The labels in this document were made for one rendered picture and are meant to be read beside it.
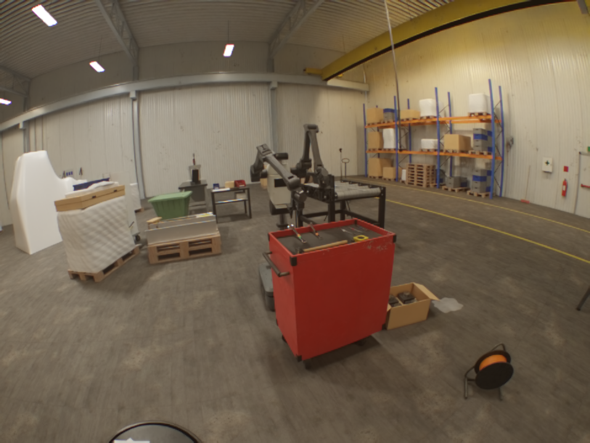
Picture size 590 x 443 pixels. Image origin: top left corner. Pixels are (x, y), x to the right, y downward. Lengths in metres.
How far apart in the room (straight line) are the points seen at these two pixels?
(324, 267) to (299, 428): 1.00
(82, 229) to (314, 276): 3.32
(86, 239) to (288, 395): 3.31
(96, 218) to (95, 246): 0.40
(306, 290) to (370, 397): 0.87
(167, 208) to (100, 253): 1.67
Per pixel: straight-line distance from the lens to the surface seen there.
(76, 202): 3.99
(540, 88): 11.33
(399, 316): 2.25
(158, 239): 4.21
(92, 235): 3.99
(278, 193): 2.31
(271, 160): 1.75
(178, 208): 4.91
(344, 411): 1.70
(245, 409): 1.75
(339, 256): 1.43
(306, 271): 1.36
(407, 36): 10.35
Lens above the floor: 1.46
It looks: 15 degrees down
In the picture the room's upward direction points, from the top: 3 degrees counter-clockwise
